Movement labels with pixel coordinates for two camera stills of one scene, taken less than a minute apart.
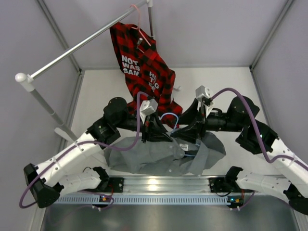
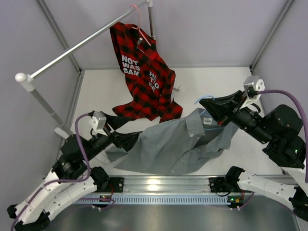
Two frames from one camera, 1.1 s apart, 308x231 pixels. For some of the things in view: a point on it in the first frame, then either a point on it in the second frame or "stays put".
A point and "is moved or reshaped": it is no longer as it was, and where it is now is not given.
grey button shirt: x=186 y=154 is moved or reshaped
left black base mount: x=116 y=185 stays put
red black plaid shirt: x=146 y=72 stays put
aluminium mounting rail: x=164 y=184 stays put
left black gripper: x=153 y=131 -> x=125 y=140
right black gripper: x=190 y=134 -> x=222 y=108
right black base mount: x=219 y=185 stays put
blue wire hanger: x=159 y=117 is moved or reshaped
